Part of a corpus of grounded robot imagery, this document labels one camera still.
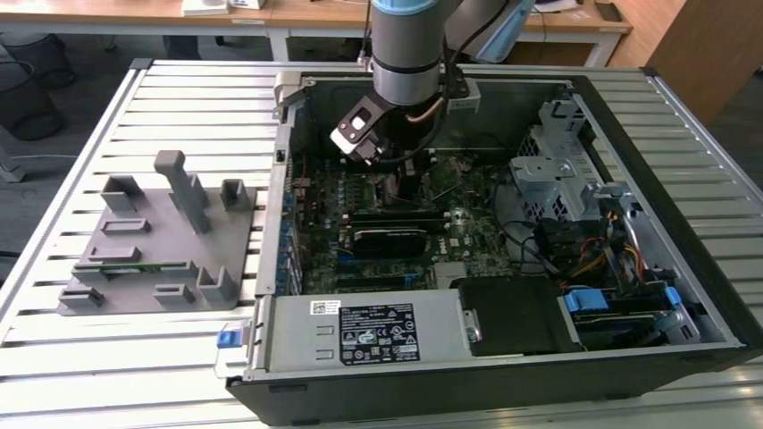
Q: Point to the silver power supply box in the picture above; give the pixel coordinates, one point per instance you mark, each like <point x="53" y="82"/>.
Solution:
<point x="285" y="339"/>

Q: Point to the black disk drive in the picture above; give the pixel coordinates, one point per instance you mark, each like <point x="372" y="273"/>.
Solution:
<point x="620" y="333"/>

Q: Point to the green motherboard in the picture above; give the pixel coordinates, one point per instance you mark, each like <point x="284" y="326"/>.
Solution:
<point x="476" y="241"/>

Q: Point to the silver ribbed chipset heatsink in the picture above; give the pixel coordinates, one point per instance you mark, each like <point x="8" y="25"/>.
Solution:
<point x="449" y="273"/>

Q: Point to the black plastic cover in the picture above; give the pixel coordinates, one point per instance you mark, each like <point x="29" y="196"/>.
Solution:
<point x="512" y="317"/>

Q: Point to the dark phone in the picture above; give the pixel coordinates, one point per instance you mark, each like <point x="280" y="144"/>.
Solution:
<point x="608" y="11"/>

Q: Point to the hard disk in blue carrier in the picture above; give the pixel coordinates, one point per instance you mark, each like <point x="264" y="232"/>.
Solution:
<point x="587" y="301"/>

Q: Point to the black open PC case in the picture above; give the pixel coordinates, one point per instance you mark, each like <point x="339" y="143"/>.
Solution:
<point x="417" y="393"/>

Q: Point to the black RAM slot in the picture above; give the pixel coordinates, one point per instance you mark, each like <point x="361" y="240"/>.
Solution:
<point x="393" y="228"/>
<point x="393" y="224"/>
<point x="393" y="219"/>
<point x="393" y="215"/>

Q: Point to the small boxy wrist camera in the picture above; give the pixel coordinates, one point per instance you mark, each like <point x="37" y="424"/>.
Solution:
<point x="464" y="100"/>

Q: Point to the white wrist camera black face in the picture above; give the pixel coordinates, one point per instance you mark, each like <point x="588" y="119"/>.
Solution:
<point x="355" y="127"/>

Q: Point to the black expansion slot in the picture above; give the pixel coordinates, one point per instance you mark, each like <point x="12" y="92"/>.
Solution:
<point x="369" y="283"/>

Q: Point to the blue expansion slot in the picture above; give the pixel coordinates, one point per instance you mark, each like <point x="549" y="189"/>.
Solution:
<point x="347" y="259"/>

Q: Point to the seated person's legs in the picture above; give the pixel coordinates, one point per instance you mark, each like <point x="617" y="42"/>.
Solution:
<point x="181" y="44"/>

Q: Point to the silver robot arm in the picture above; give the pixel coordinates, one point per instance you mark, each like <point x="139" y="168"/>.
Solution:
<point x="411" y="44"/>

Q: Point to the wooden desk white frame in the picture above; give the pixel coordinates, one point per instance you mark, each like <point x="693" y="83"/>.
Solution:
<point x="119" y="19"/>

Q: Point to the small white device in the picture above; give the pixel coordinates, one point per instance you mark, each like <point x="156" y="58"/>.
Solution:
<point x="247" y="3"/>

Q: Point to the blue plastic latch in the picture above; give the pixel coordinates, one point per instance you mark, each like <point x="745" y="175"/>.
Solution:
<point x="227" y="339"/>

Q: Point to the white stand foot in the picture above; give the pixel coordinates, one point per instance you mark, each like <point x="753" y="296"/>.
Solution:
<point x="12" y="167"/>

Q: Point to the green RAM stick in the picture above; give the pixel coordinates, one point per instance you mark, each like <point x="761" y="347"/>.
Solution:
<point x="148" y="268"/>

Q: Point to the silver metal bracket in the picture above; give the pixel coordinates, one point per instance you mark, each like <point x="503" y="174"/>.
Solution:
<point x="611" y="191"/>

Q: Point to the wooden cabinet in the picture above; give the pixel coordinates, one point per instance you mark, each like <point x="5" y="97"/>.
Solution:
<point x="703" y="44"/>

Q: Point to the black graphics card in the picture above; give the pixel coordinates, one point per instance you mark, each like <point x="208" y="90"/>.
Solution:
<point x="387" y="243"/>

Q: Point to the CPU socket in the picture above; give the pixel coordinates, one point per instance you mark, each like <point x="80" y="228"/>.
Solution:
<point x="381" y="185"/>

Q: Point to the black waste bin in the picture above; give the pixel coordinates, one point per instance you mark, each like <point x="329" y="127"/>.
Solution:
<point x="29" y="107"/>
<point x="48" y="49"/>

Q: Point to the white book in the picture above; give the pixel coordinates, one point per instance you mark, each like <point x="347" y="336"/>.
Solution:
<point x="205" y="8"/>

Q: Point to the grey parts rack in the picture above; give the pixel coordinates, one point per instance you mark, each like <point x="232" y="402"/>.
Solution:
<point x="179" y="241"/>

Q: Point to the perforated metal disk bay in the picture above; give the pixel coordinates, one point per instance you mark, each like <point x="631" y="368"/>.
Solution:
<point x="539" y="179"/>

